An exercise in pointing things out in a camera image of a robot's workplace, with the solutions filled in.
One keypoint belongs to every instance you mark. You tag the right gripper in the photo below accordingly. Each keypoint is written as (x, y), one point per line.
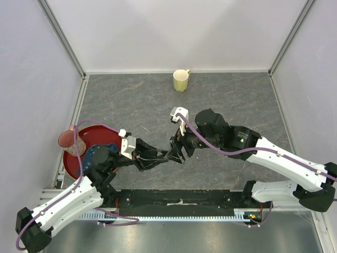
(176, 143)

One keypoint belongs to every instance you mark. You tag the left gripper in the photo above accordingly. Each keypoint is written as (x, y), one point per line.
(144, 155)

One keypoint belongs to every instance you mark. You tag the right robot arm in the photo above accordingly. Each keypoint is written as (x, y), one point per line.
(308, 184)

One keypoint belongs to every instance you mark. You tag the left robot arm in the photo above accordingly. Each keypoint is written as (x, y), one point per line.
(37, 227)

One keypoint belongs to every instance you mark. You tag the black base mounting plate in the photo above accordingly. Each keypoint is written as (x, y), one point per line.
(127, 198)

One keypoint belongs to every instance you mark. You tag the blue plate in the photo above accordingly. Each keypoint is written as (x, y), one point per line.
(86, 161)

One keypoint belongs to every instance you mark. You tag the yellow-green mug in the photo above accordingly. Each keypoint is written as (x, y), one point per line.
(180, 80)

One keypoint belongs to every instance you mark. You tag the pink floral mug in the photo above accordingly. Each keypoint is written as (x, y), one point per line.
(66, 141)

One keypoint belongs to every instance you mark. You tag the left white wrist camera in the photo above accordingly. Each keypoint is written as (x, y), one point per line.
(128, 146)

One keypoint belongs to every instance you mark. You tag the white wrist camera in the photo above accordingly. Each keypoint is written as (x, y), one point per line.
(128, 146)
(180, 115)

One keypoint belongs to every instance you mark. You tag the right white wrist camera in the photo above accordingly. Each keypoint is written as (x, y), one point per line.
(180, 115)

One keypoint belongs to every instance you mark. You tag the slotted cable duct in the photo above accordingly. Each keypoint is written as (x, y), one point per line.
(103, 217)

